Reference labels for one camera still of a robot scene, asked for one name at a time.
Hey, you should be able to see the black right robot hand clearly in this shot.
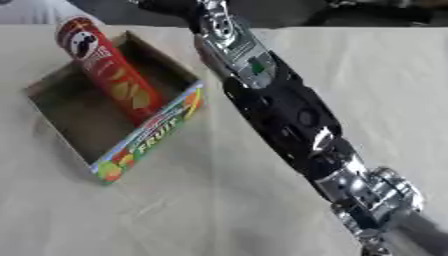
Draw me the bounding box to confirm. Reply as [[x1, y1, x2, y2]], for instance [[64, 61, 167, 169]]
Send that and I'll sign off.
[[129, 0, 207, 34]]

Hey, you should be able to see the cardboard box with colourful print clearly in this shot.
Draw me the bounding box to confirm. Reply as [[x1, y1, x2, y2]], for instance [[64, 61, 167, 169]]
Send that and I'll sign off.
[[22, 30, 207, 186]]

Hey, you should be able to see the red cylindrical chip can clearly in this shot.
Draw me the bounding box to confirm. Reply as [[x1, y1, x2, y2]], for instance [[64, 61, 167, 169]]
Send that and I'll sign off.
[[52, 14, 168, 128]]

